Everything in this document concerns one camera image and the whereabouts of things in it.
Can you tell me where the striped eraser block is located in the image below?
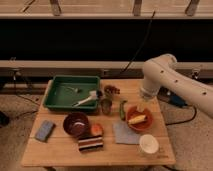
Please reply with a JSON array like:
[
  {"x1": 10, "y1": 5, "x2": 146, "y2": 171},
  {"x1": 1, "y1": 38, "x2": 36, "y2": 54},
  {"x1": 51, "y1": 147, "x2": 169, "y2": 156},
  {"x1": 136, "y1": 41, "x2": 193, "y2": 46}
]
[{"x1": 78, "y1": 136, "x2": 104, "y2": 151}]

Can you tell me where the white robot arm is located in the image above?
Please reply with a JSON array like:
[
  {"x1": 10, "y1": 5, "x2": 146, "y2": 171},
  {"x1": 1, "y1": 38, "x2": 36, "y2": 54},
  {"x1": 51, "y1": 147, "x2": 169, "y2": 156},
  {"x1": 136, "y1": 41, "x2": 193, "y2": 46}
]
[{"x1": 140, "y1": 54, "x2": 213, "y2": 119}]

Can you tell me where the orange bowl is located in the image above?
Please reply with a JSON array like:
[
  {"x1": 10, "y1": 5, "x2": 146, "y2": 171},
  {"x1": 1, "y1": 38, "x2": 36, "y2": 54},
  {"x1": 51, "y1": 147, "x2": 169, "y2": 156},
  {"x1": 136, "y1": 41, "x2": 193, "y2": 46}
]
[{"x1": 126, "y1": 106, "x2": 153, "y2": 132}]

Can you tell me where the purple bowl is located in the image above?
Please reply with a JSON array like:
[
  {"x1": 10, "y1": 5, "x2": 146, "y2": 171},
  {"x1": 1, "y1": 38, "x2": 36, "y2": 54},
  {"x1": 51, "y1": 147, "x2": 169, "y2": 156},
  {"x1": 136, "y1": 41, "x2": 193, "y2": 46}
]
[{"x1": 63, "y1": 112, "x2": 90, "y2": 138}]

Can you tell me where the yellow corn cob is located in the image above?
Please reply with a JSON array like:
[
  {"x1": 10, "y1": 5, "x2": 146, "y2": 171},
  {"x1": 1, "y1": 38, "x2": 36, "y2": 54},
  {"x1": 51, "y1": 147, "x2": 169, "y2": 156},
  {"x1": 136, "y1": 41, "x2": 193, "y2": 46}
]
[{"x1": 128, "y1": 115, "x2": 146, "y2": 125}]

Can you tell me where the green cucumber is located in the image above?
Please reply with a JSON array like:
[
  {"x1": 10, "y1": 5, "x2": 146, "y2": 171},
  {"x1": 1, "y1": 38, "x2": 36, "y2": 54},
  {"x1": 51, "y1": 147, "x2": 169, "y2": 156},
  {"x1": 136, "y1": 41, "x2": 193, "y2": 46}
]
[{"x1": 119, "y1": 100, "x2": 127, "y2": 121}]

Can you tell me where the blue power adapter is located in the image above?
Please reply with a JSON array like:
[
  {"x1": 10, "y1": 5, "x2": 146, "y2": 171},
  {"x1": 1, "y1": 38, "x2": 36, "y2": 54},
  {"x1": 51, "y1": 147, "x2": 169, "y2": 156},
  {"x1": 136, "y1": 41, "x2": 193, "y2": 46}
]
[{"x1": 158, "y1": 93, "x2": 186, "y2": 108}]

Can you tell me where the brown pine cone toy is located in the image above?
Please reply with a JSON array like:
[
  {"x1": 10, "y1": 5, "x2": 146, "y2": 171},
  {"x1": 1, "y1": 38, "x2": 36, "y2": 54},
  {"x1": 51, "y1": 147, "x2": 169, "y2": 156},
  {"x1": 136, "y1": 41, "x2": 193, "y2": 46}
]
[{"x1": 104, "y1": 85, "x2": 120, "y2": 95}]

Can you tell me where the grey metal cup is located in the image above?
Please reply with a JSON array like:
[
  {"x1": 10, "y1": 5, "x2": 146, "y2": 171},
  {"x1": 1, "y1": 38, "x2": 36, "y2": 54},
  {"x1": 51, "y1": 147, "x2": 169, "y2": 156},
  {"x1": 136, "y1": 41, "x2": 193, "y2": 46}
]
[{"x1": 101, "y1": 98, "x2": 112, "y2": 115}]

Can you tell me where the grey cloth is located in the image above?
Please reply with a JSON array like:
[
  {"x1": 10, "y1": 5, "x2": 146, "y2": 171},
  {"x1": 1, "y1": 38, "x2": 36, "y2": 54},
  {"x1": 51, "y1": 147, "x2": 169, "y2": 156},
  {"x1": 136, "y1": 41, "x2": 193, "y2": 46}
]
[{"x1": 113, "y1": 121, "x2": 140, "y2": 145}]

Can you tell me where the white cup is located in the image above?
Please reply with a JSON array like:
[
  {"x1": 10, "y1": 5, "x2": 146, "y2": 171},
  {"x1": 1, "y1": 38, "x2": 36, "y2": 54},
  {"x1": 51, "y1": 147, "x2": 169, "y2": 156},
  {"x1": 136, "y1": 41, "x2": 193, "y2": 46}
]
[{"x1": 139, "y1": 134, "x2": 159, "y2": 155}]

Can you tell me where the white dish brush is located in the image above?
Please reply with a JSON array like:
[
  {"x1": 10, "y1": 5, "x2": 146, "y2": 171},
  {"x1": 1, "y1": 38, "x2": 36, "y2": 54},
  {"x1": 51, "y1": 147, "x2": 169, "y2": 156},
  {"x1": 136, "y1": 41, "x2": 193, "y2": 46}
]
[{"x1": 73, "y1": 90, "x2": 102, "y2": 107}]

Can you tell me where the orange peach fruit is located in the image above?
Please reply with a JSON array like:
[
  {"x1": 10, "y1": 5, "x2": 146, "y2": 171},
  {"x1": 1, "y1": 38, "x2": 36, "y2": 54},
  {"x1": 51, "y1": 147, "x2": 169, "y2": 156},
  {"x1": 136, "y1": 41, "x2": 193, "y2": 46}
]
[{"x1": 90, "y1": 123, "x2": 104, "y2": 136}]

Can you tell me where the green plastic tray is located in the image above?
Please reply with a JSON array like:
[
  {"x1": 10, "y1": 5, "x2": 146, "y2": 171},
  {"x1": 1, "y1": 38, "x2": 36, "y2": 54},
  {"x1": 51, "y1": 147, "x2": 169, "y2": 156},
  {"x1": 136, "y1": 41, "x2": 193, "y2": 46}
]
[{"x1": 43, "y1": 75, "x2": 100, "y2": 112}]

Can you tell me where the blue sponge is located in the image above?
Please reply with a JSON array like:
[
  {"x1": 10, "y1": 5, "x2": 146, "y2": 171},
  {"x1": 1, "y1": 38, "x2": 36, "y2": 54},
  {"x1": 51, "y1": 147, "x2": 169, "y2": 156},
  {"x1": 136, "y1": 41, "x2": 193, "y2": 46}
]
[{"x1": 35, "y1": 120, "x2": 55, "y2": 142}]

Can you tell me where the black cable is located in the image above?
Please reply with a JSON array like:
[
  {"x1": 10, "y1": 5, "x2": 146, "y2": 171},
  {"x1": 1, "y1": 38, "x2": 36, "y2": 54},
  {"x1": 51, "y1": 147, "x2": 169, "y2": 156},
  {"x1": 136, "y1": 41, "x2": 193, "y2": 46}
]
[{"x1": 119, "y1": 10, "x2": 157, "y2": 75}]

